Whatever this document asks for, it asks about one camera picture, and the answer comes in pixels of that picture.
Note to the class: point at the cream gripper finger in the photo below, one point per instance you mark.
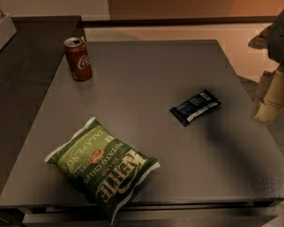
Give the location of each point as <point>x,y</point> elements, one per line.
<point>270,96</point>

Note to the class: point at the green jalapeno chip bag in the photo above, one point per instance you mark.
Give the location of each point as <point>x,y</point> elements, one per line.
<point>103,168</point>

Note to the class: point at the black snack bar wrapper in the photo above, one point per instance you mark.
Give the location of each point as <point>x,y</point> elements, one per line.
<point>194,107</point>

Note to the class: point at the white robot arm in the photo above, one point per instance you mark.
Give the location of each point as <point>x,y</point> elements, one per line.
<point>272,38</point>

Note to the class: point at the red cola can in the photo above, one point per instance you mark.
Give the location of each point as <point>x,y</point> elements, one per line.
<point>77,57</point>

